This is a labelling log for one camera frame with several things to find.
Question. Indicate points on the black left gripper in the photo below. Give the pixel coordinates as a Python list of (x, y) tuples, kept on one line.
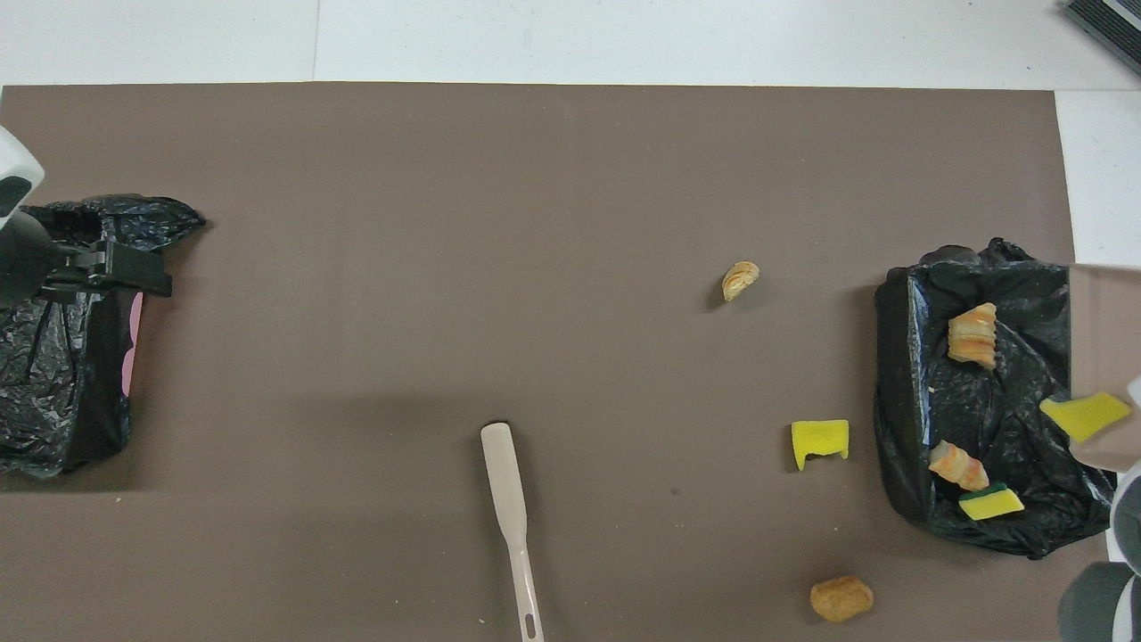
[(27, 263)]

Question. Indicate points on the brown bread roll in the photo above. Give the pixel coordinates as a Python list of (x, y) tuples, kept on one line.
[(841, 598)]

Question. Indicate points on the large striped croissant piece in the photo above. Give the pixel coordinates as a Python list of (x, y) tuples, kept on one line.
[(972, 336)]

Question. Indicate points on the yellow sponge piece green backing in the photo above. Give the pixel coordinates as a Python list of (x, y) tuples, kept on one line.
[(991, 506)]

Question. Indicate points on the beige plastic dustpan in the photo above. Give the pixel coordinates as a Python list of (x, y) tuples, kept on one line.
[(1110, 330)]

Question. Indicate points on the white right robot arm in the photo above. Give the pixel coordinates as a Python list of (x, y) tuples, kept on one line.
[(1096, 606)]

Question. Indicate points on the pink plastic bin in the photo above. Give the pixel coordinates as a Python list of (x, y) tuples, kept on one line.
[(132, 348)]

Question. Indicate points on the black bag over pink bin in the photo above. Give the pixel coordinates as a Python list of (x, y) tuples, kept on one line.
[(53, 374)]

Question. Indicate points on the black trash bag bin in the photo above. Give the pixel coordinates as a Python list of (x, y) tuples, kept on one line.
[(1007, 419)]

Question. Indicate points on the brown table mat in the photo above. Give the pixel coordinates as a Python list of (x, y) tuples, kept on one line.
[(446, 178)]

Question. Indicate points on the small striped croissant piece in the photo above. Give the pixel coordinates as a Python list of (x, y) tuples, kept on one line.
[(740, 280)]

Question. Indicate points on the dark striped object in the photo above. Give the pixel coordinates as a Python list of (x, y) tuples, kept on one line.
[(1114, 22)]

